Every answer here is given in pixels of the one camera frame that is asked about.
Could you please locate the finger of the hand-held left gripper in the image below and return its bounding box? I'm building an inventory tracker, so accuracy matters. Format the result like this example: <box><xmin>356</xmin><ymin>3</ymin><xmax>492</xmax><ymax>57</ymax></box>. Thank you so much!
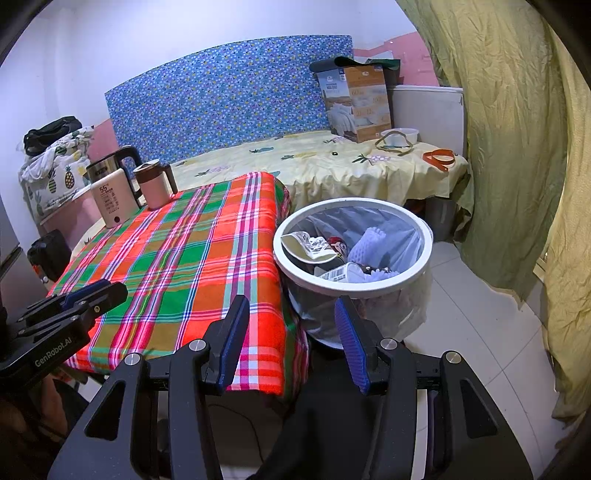
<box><xmin>23</xmin><ymin>278</ymin><xmax>112</xmax><ymax>320</ymax></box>
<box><xmin>18</xmin><ymin>282</ymin><xmax>129</xmax><ymax>340</ymax></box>

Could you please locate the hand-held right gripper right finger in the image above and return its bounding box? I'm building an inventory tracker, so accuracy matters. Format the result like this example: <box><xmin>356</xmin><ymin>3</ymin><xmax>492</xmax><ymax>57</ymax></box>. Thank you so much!
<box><xmin>333</xmin><ymin>295</ymin><xmax>536</xmax><ymax>480</ymax></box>

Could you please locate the black white printed wrapper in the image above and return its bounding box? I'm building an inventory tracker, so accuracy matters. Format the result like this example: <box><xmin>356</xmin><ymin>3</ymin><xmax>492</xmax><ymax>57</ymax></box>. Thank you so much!
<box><xmin>281</xmin><ymin>231</ymin><xmax>340</xmax><ymax>265</ymax></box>

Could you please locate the yellow pineapple bedsheet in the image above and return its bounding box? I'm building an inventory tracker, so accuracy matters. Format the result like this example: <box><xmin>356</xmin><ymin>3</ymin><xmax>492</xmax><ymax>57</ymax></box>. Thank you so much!
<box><xmin>69</xmin><ymin>130</ymin><xmax>474</xmax><ymax>259</ymax></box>

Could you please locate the blue floral headboard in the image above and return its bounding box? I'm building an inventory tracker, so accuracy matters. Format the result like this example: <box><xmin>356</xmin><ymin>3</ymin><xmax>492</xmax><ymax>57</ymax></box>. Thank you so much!
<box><xmin>104</xmin><ymin>34</ymin><xmax>355</xmax><ymax>166</ymax></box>

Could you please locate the olive strap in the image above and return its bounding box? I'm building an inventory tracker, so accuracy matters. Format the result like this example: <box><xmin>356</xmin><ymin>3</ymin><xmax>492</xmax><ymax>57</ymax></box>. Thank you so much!
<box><xmin>375</xmin><ymin>130</ymin><xmax>416</xmax><ymax>157</ymax></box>

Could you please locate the stainless steel electric kettle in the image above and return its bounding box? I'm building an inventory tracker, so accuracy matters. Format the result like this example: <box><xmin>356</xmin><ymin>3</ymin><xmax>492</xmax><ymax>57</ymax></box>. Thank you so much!
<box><xmin>86</xmin><ymin>146</ymin><xmax>144</xmax><ymax>210</ymax></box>

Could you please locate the plaid tablecloth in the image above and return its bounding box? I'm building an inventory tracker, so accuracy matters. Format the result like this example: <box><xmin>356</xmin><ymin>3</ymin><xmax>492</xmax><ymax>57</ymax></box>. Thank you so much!
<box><xmin>46</xmin><ymin>172</ymin><xmax>310</xmax><ymax>398</ymax></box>

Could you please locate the yellow green curtain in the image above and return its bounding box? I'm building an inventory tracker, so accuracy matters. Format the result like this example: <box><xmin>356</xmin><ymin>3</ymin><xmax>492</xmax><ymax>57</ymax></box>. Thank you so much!
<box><xmin>397</xmin><ymin>0</ymin><xmax>591</xmax><ymax>423</ymax></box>

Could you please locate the white thermos kettle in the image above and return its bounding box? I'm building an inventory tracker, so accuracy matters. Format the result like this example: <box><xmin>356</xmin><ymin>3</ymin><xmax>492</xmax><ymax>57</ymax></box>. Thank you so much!
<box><xmin>92</xmin><ymin>168</ymin><xmax>134</xmax><ymax>229</ymax></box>

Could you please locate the grey plastic bin liner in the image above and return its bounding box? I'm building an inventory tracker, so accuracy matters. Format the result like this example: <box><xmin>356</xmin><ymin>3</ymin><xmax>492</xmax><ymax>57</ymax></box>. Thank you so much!
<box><xmin>283</xmin><ymin>205</ymin><xmax>424</xmax><ymax>278</ymax></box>

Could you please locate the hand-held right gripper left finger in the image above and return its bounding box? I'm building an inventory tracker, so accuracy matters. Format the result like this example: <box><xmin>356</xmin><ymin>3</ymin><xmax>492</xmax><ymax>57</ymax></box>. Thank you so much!
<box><xmin>60</xmin><ymin>294</ymin><xmax>251</xmax><ymax>480</ymax></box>

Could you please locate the translucent storage box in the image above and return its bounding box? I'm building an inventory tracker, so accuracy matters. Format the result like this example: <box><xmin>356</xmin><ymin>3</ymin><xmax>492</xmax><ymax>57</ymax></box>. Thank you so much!
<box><xmin>424</xmin><ymin>196</ymin><xmax>459</xmax><ymax>243</ymax></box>

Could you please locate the pink storage box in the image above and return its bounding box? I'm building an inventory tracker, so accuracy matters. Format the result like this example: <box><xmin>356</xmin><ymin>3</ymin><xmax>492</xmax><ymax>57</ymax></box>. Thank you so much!
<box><xmin>39</xmin><ymin>187</ymin><xmax>105</xmax><ymax>250</ymax></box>

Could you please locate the white panel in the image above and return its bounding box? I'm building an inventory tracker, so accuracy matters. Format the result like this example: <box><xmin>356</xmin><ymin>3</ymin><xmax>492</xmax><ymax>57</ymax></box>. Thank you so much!
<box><xmin>387</xmin><ymin>84</ymin><xmax>465</xmax><ymax>158</ymax></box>

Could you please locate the grey refrigerator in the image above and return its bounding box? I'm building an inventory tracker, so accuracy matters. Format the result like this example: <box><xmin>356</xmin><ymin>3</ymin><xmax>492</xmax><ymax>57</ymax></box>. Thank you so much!
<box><xmin>0</xmin><ymin>191</ymin><xmax>47</xmax><ymax>301</ymax></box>

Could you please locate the printed cardboard bedding box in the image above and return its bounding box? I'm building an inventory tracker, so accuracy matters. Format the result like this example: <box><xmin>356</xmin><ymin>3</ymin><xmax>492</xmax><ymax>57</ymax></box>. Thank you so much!
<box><xmin>310</xmin><ymin>60</ymin><xmax>394</xmax><ymax>144</ymax></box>

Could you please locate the pink mug brown lid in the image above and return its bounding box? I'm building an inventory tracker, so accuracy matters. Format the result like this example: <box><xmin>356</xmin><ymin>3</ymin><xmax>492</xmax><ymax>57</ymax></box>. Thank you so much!
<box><xmin>133</xmin><ymin>159</ymin><xmax>178</xmax><ymax>210</ymax></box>

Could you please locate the orange strap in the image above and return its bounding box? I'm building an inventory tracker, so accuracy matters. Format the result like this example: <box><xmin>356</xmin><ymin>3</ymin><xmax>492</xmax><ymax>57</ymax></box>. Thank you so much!
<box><xmin>422</xmin><ymin>148</ymin><xmax>455</xmax><ymax>172</ymax></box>

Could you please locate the white trash bin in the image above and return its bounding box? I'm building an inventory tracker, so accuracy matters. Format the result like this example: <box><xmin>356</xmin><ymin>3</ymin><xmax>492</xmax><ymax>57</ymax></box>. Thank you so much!
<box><xmin>272</xmin><ymin>198</ymin><xmax>435</xmax><ymax>349</ymax></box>

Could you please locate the black bag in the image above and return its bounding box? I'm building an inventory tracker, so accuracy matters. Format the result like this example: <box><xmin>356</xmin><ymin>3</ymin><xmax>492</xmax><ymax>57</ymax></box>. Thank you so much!
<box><xmin>23</xmin><ymin>116</ymin><xmax>83</xmax><ymax>157</ymax></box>

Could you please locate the pineapple print quilt bundle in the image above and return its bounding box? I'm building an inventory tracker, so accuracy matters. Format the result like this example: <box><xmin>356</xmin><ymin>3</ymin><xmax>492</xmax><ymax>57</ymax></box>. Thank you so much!
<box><xmin>18</xmin><ymin>127</ymin><xmax>95</xmax><ymax>217</ymax></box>

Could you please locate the black suitcase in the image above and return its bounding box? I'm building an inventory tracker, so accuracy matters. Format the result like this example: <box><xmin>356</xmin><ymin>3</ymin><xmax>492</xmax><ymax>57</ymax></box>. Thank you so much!
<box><xmin>27</xmin><ymin>229</ymin><xmax>72</xmax><ymax>283</ymax></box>

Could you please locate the white bowl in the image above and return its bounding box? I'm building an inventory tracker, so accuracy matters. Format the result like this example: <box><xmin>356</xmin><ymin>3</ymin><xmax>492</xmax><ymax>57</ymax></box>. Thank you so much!
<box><xmin>379</xmin><ymin>127</ymin><xmax>420</xmax><ymax>145</ymax></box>

